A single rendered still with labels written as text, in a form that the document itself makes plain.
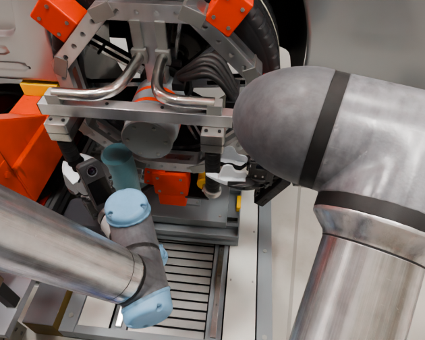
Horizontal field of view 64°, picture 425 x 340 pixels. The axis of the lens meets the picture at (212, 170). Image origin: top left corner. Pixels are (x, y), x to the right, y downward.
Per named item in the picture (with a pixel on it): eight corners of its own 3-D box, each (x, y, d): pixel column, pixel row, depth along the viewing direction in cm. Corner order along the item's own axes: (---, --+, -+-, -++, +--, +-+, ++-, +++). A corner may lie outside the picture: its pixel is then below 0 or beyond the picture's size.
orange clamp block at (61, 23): (89, 11, 83) (55, -18, 79) (77, 25, 78) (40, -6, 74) (75, 29, 87) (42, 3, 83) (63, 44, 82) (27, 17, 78)
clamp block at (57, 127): (86, 117, 82) (79, 99, 78) (71, 142, 76) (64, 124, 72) (66, 115, 82) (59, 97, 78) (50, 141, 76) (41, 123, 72)
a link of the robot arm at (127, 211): (156, 231, 53) (164, 264, 61) (144, 179, 60) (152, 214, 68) (106, 244, 51) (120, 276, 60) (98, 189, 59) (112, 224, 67)
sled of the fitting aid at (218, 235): (241, 185, 174) (243, 172, 166) (237, 247, 150) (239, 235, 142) (146, 177, 177) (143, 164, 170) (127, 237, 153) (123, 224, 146)
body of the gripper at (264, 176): (249, 139, 76) (303, 143, 75) (246, 164, 83) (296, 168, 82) (247, 163, 71) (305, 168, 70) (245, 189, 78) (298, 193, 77)
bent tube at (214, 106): (229, 66, 83) (230, 23, 75) (221, 117, 70) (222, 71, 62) (158, 62, 84) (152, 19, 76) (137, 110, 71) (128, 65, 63)
